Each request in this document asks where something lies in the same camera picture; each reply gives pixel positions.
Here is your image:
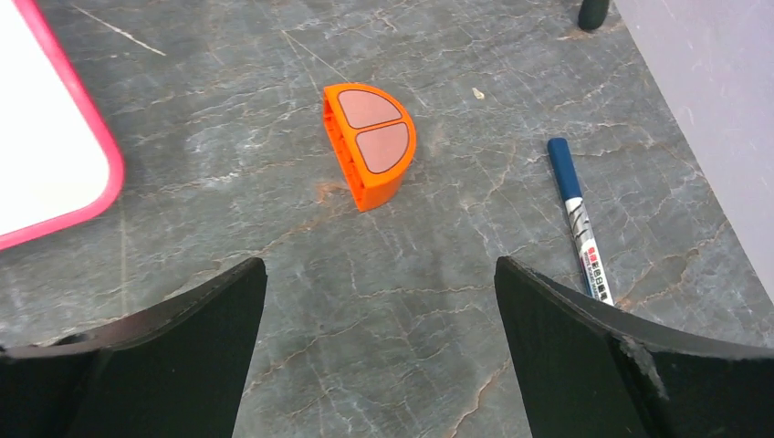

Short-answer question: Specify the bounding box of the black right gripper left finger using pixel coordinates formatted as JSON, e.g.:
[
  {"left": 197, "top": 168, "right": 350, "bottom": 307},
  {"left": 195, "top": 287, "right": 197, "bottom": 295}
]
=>
[{"left": 1, "top": 257, "right": 267, "bottom": 437}]

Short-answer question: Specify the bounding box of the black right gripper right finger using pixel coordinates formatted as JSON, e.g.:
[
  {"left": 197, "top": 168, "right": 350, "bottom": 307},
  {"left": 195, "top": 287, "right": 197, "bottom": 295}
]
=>
[{"left": 494, "top": 256, "right": 773, "bottom": 437}]

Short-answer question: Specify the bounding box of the blue whiteboard marker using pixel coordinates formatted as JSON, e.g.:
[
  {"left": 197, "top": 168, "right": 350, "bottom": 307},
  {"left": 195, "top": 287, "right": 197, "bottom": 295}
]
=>
[{"left": 547, "top": 138, "right": 614, "bottom": 306}]

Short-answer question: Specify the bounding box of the pink framed whiteboard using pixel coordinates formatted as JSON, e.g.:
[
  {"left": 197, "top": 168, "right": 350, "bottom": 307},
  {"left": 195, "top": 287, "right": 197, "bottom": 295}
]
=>
[{"left": 1, "top": 1, "right": 124, "bottom": 249}]

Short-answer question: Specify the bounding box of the orange semicircle toy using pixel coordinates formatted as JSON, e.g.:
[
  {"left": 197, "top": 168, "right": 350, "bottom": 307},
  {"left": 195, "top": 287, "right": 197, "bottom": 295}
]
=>
[{"left": 322, "top": 83, "right": 417, "bottom": 212}]

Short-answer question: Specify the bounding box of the pink tripod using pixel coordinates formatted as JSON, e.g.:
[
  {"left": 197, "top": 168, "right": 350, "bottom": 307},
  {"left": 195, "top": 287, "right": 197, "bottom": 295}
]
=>
[{"left": 577, "top": 0, "right": 611, "bottom": 32}]

